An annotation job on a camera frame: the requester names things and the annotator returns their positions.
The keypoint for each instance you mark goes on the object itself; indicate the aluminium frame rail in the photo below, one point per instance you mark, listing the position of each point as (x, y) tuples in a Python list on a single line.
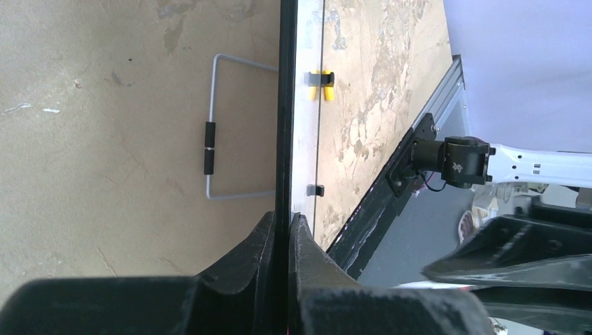
[(448, 104)]

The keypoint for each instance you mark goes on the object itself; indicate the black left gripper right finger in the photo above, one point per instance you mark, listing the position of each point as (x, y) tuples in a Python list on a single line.
[(317, 286)]

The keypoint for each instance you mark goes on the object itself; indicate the white whiteboard black frame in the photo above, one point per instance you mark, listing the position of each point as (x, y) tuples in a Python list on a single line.
[(301, 38)]

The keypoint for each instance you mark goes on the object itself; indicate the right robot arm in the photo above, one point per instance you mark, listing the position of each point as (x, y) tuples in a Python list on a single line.
[(465, 161)]

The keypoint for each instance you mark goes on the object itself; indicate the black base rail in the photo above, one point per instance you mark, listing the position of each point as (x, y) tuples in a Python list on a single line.
[(385, 199)]

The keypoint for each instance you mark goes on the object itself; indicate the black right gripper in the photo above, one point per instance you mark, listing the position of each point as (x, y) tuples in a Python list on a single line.
[(523, 249)]

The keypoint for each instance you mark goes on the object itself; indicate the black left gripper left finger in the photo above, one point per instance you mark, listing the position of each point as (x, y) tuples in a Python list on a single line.
[(233, 295)]

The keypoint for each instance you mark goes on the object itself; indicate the yellow marker cap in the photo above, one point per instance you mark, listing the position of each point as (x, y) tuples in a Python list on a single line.
[(321, 84)]

